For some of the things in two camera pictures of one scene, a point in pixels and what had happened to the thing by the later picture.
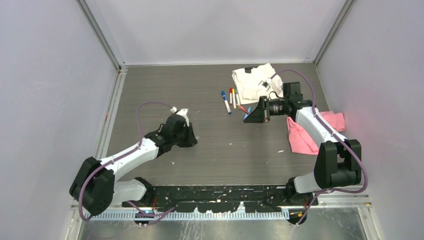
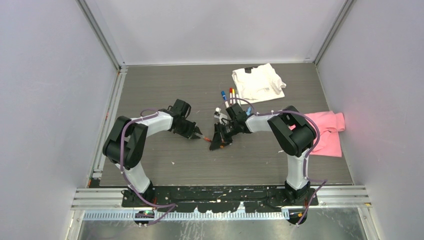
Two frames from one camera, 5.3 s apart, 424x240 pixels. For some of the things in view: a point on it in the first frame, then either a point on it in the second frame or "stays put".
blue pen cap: x=223 y=95 stays put
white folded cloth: x=254 y=82 stays put
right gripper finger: x=257 y=115 → x=216 y=142
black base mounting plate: x=222 y=199 stays put
